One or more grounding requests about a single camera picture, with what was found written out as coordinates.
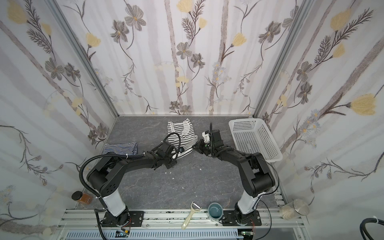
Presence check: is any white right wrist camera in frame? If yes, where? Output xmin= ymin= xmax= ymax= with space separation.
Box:
xmin=202 ymin=131 xmax=210 ymax=144

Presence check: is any black corrugated cable conduit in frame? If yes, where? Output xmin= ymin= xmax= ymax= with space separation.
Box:
xmin=78 ymin=152 xmax=145 ymax=240

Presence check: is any black white striped tank top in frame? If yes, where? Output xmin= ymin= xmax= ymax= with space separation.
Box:
xmin=167 ymin=119 xmax=198 ymax=159

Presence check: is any cream vegetable peeler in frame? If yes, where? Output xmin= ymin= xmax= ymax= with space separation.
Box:
xmin=182 ymin=202 xmax=202 ymax=230

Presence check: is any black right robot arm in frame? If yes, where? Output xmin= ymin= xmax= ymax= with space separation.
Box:
xmin=193 ymin=130 xmax=276 ymax=226

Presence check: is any aluminium mounting rail frame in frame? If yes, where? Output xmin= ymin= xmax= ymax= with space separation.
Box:
xmin=52 ymin=208 xmax=311 ymax=240

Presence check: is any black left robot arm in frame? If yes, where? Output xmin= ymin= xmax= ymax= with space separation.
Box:
xmin=79 ymin=142 xmax=185 ymax=227

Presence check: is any black cable bottom right corner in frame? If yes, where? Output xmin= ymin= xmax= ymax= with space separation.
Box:
xmin=359 ymin=217 xmax=384 ymax=240

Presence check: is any clear jar with metal lid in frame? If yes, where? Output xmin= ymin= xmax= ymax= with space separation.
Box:
xmin=279 ymin=199 xmax=310 ymax=220

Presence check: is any teal ceramic mug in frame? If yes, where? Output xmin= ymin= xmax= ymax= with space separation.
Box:
xmin=207 ymin=203 xmax=224 ymax=222

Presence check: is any white plastic laundry basket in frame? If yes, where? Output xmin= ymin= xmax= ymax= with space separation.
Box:
xmin=229 ymin=118 xmax=283 ymax=163

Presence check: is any blue white striped tank top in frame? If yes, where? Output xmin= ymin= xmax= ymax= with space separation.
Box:
xmin=103 ymin=142 xmax=138 ymax=156

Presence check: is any amber spice jar black lid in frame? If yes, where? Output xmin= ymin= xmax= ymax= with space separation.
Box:
xmin=71 ymin=191 xmax=93 ymax=205

